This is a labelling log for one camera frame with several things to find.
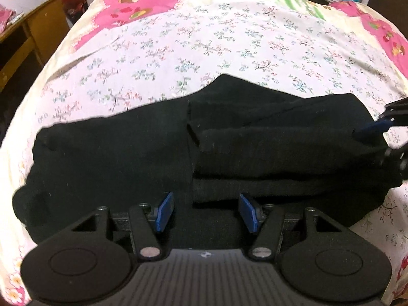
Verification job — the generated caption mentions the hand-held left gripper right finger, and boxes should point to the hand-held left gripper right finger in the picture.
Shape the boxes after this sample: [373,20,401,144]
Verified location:
[239,193,346,260]

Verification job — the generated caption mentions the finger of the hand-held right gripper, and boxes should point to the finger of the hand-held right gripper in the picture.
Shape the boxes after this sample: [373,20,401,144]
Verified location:
[354,97,408,137]
[381,147,408,179]

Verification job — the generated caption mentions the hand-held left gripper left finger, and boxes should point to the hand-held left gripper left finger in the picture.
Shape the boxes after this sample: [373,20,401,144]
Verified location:
[68,192,175,260]

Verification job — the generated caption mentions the black pants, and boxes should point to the black pants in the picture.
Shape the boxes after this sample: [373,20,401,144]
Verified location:
[13,74,396,252]

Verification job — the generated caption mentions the dark wooden headboard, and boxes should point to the dark wooden headboard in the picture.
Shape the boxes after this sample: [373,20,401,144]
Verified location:
[368,0,408,39]

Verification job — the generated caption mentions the white floral bed sheet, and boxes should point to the white floral bed sheet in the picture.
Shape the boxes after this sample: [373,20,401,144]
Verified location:
[19,0,408,262]

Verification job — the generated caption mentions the pink cartoon printed quilt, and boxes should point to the pink cartoon printed quilt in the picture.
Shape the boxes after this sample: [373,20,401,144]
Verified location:
[0,0,408,306]

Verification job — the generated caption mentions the wooden desk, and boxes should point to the wooden desk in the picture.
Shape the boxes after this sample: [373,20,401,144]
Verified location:
[0,0,71,93]

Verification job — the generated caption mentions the pink floral cloth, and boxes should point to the pink floral cloth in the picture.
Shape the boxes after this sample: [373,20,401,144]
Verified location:
[0,5,15,34]

